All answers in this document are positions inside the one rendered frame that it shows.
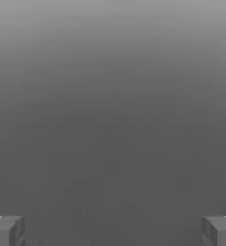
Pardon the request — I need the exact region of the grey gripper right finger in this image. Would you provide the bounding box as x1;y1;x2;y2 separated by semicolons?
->
201;215;226;246

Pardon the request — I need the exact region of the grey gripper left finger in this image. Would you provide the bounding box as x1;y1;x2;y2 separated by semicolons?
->
0;215;26;246

